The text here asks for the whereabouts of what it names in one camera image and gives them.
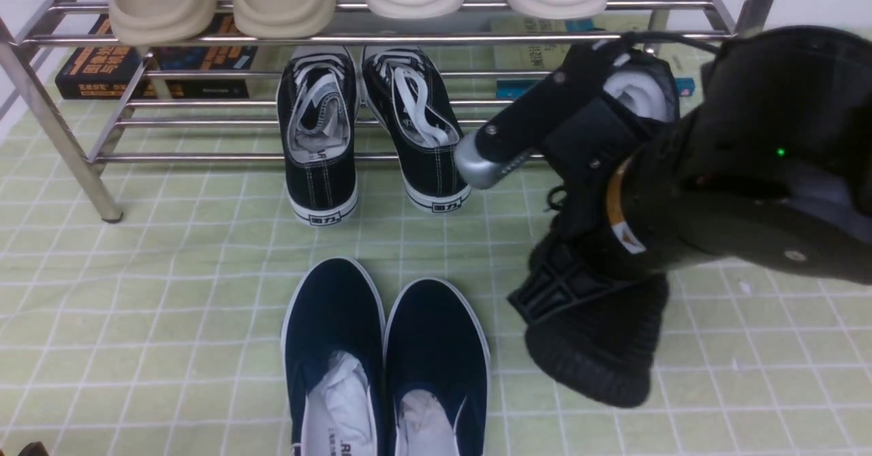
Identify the black canvas sneaker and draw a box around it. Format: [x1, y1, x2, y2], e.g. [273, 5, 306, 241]
[361, 46, 471, 214]
[275, 46, 360, 227]

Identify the black orange book box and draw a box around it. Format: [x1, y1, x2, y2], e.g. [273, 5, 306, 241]
[54, 13, 260, 100]

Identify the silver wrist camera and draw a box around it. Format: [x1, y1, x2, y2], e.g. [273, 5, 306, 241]
[454, 129, 533, 189]

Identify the left navy slip-on shoe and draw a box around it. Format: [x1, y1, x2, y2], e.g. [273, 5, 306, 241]
[281, 257, 386, 455]

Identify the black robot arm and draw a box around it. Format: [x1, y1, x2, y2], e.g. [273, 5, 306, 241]
[456, 25, 870, 285]

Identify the left black canvas sneaker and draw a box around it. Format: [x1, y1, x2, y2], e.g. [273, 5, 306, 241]
[275, 46, 360, 227]

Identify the navy slip-on shoe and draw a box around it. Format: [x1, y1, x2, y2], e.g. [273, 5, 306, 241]
[384, 278, 491, 455]
[281, 257, 386, 455]

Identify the right navy slip-on shoe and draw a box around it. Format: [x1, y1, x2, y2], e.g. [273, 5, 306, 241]
[384, 278, 491, 455]

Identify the beige slipper far left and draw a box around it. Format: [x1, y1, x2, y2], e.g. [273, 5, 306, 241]
[108, 0, 218, 46]

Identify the metal shoe rack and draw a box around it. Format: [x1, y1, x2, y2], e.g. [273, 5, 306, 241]
[2, 0, 775, 224]

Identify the right black canvas sneaker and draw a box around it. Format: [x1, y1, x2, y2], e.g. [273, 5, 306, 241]
[361, 46, 471, 214]

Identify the green grid floor mat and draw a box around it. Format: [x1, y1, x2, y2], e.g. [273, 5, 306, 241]
[1, 103, 871, 455]

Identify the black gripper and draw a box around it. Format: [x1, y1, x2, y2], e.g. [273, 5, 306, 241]
[477, 39, 655, 239]

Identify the black knit sneaker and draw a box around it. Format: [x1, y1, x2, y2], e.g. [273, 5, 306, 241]
[599, 46, 680, 123]
[508, 185, 670, 408]

